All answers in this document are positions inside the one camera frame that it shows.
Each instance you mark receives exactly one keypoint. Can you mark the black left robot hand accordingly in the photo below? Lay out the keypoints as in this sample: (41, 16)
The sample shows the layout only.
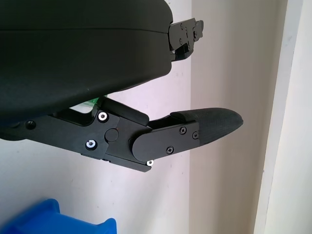
(73, 48)

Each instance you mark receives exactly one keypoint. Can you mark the green toothpaste box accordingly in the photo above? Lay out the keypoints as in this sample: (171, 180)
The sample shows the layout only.
(91, 103)

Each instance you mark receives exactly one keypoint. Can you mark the blue plastic tray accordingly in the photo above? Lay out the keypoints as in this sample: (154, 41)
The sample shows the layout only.
(44, 217)

